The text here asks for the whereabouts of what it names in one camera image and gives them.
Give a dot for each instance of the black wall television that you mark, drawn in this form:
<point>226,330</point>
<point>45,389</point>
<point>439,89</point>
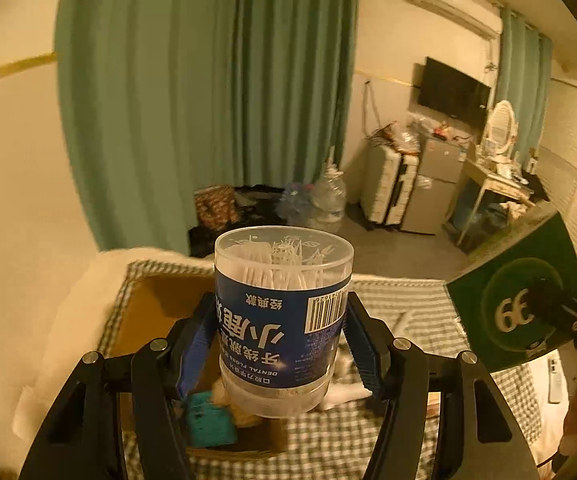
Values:
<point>453,92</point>

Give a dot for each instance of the silver mini fridge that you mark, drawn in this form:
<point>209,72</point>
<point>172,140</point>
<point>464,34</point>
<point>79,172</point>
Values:
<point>433,190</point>

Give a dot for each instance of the white dressing table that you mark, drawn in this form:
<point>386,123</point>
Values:
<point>488,175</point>

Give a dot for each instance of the brown floral bag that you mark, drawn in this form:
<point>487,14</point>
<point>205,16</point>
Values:
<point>216,207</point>

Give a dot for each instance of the clear plastic bags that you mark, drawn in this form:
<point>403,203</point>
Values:
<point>406,137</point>

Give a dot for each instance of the large clear water jug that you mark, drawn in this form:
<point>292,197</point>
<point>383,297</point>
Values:
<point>329,195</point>

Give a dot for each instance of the white air conditioner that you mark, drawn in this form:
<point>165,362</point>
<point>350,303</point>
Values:
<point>451,2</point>

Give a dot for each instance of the white oval vanity mirror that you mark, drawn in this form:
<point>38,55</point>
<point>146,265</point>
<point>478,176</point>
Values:
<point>502,122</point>

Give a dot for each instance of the blue and white tissue pack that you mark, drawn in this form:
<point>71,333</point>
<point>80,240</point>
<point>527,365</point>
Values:
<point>346,385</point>

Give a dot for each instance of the black bag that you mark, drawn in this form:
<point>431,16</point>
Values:
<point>258,215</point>

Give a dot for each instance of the small teal box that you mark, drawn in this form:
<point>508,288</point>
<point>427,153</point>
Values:
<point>211,420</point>

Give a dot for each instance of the clear dental floss pick jar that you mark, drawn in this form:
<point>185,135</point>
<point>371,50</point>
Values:
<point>268,320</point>

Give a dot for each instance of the wide green curtain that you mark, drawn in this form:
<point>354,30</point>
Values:
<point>193,100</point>

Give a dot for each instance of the blue-wrapped water bottle pack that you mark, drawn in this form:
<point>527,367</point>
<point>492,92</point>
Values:
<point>296,205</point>

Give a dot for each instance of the green box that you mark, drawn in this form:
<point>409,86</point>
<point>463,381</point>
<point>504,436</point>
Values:
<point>498,280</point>

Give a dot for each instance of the brown cardboard box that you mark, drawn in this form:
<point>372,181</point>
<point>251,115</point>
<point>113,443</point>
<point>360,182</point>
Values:
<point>153,305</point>

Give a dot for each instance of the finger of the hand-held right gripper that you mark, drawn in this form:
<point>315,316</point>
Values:
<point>553,302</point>

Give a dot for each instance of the white hard-shell suitcase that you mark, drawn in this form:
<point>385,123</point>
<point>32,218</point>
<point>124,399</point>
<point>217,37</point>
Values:
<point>386,190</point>

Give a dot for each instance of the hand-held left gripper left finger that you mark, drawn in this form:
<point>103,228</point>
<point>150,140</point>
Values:
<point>201,345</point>

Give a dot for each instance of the narrow green curtain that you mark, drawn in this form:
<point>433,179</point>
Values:
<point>521,85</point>

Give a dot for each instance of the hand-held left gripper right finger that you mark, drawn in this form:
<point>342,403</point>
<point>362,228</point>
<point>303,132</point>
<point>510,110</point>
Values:
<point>363,355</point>

